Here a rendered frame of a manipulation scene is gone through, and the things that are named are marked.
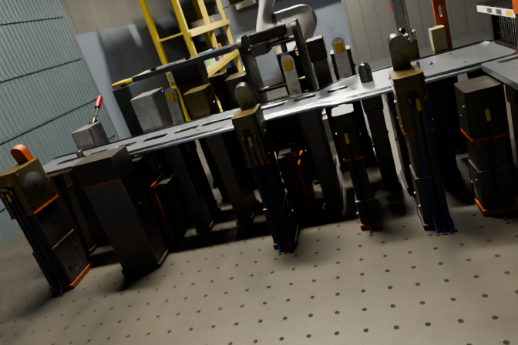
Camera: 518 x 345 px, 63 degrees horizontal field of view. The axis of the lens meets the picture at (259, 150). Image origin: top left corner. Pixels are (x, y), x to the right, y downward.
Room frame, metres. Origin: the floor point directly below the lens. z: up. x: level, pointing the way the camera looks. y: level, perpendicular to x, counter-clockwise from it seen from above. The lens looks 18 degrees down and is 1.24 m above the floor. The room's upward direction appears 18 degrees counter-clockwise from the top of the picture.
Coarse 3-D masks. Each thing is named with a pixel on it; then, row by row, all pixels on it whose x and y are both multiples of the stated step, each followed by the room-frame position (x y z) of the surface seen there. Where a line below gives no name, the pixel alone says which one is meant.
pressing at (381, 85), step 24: (456, 48) 1.07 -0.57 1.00; (480, 48) 1.00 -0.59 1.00; (504, 48) 0.93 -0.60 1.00; (384, 72) 1.07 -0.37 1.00; (432, 72) 0.92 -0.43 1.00; (456, 72) 0.88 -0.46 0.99; (336, 96) 0.99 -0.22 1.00; (360, 96) 0.94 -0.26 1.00; (192, 120) 1.26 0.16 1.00; (216, 120) 1.17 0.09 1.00; (120, 144) 1.27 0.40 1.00; (144, 144) 1.16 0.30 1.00; (168, 144) 1.09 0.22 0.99; (48, 168) 1.27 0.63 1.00
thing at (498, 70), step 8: (512, 56) 0.84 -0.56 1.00; (488, 64) 0.84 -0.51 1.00; (496, 64) 0.82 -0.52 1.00; (504, 64) 0.81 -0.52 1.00; (512, 64) 0.79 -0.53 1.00; (488, 72) 0.82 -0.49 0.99; (496, 72) 0.77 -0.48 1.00; (504, 72) 0.75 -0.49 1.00; (512, 72) 0.74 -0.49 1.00; (504, 80) 0.73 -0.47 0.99; (512, 80) 0.70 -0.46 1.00
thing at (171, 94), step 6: (168, 90) 1.33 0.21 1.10; (174, 90) 1.32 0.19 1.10; (168, 96) 1.32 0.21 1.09; (174, 96) 1.32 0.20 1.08; (168, 102) 1.32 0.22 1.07; (174, 102) 1.32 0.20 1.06; (180, 102) 1.33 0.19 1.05; (174, 108) 1.32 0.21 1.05; (180, 108) 1.32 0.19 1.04; (174, 114) 1.31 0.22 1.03; (180, 114) 1.31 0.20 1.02; (174, 120) 1.31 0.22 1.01; (180, 120) 1.31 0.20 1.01; (186, 120) 1.32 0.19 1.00
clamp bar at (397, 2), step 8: (392, 0) 1.15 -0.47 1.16; (400, 0) 1.15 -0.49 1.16; (392, 8) 1.15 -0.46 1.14; (400, 8) 1.15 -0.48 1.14; (392, 16) 1.17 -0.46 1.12; (400, 16) 1.15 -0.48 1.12; (408, 16) 1.14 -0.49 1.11; (400, 24) 1.15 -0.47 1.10; (408, 24) 1.13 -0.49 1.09; (408, 32) 1.14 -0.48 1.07
